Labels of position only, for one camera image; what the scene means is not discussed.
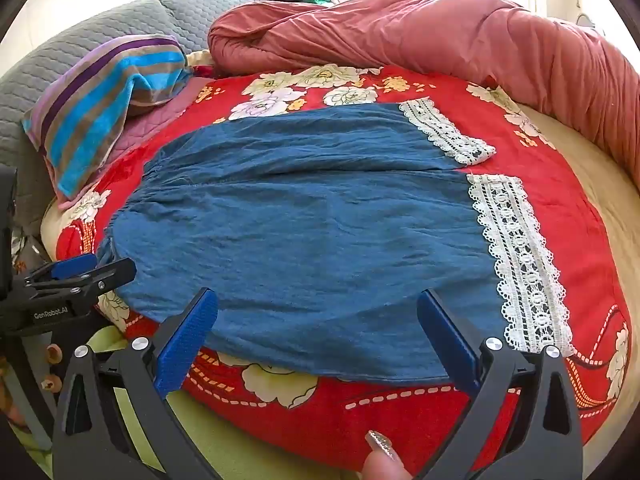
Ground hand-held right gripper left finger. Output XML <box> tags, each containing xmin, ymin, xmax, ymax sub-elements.
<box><xmin>52</xmin><ymin>287</ymin><xmax>221</xmax><ymax>480</ymax></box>

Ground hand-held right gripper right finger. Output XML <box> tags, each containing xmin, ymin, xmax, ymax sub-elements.
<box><xmin>415</xmin><ymin>289</ymin><xmax>585</xmax><ymax>480</ymax></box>

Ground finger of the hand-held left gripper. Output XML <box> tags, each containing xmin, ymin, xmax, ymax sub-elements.
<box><xmin>22</xmin><ymin>253</ymin><xmax>99</xmax><ymax>287</ymax></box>
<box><xmin>30</xmin><ymin>258</ymin><xmax>137</xmax><ymax>306</ymax></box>

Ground blue pants with lace trim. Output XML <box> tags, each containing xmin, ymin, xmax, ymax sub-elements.
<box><xmin>95</xmin><ymin>97</ymin><xmax>573</xmax><ymax>386</ymax></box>

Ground person's right hand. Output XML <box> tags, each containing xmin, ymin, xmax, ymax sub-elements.
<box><xmin>360</xmin><ymin>430</ymin><xmax>413</xmax><ymax>480</ymax></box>

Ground brown wooden beads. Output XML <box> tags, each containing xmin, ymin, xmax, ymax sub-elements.
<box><xmin>42</xmin><ymin>342</ymin><xmax>62</xmax><ymax>392</ymax></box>

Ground yellow-green cloth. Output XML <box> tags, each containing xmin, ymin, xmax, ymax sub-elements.
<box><xmin>85</xmin><ymin>327</ymin><xmax>361</xmax><ymax>480</ymax></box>

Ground pink quilted pillow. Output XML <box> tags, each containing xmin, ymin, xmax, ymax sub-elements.
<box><xmin>107</xmin><ymin>77</ymin><xmax>211</xmax><ymax>171</ymax></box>

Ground red floral blanket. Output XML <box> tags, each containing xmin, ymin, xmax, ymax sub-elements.
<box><xmin>55</xmin><ymin>63</ymin><xmax>632</xmax><ymax>476</ymax></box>

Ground striped towel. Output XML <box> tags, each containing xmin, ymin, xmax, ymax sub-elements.
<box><xmin>22</xmin><ymin>35</ymin><xmax>193</xmax><ymax>201</ymax></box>

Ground cream bed sheet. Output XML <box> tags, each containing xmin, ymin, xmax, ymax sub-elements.
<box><xmin>515</xmin><ymin>102</ymin><xmax>640</xmax><ymax>471</ymax></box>

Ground grey quilted pillow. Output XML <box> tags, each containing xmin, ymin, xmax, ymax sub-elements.
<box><xmin>160</xmin><ymin>0</ymin><xmax>271</xmax><ymax>56</ymax></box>
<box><xmin>0</xmin><ymin>0</ymin><xmax>176</xmax><ymax>236</ymax></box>

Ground rust red duvet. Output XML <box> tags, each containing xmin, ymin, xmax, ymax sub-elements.
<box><xmin>207</xmin><ymin>0</ymin><xmax>640</xmax><ymax>191</ymax></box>

